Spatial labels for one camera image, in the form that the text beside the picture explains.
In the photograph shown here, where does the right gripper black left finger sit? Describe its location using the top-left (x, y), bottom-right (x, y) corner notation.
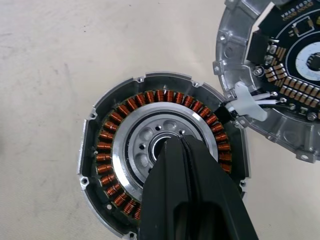
top-left (136, 136), bottom-right (199, 240)

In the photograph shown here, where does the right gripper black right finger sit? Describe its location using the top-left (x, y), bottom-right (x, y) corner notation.
top-left (180, 134), bottom-right (260, 240)

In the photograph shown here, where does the motor stator with copper coils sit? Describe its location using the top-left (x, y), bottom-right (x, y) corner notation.
top-left (76, 71), bottom-right (251, 239)

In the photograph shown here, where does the motor cover with circuit board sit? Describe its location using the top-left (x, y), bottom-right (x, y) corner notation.
top-left (212, 0), bottom-right (320, 165)

